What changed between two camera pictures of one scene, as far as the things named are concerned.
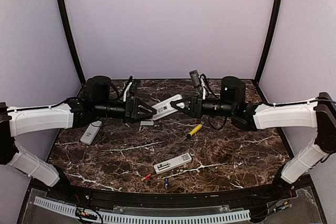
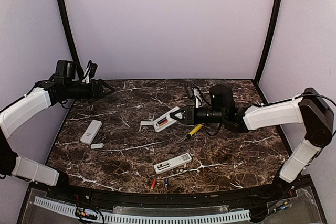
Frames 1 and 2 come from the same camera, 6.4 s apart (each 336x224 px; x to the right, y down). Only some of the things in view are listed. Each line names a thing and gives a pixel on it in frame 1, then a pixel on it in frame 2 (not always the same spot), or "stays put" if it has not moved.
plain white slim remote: [91, 132] stays put
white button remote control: [171, 163] stays put
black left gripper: [132, 109] to [97, 93]
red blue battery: [143, 179] to [154, 183]
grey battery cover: [146, 123] stays put
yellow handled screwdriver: [193, 132] stays put
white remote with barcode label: [165, 108] to [166, 120]
